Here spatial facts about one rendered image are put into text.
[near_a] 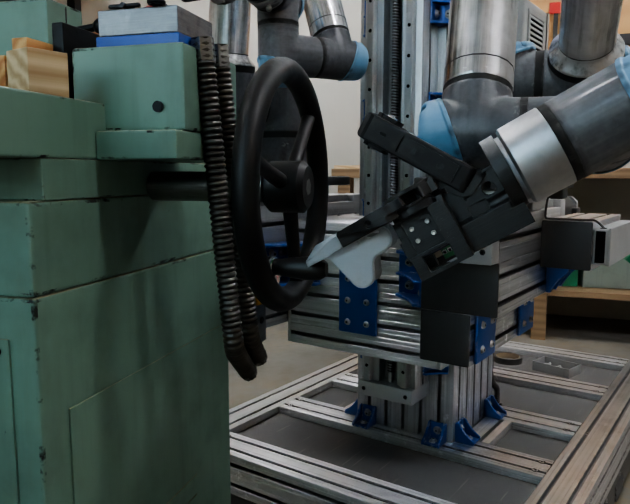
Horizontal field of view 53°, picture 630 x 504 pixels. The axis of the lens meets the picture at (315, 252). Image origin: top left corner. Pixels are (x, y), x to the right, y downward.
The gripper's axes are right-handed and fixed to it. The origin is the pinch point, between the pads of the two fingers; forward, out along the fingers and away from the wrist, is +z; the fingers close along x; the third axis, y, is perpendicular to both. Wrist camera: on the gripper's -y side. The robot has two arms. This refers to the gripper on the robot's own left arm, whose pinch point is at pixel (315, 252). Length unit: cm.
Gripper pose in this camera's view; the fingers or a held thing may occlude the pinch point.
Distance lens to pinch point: 63.0
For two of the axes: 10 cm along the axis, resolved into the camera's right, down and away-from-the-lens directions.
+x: 2.7, -1.2, 9.5
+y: 4.8, 8.8, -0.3
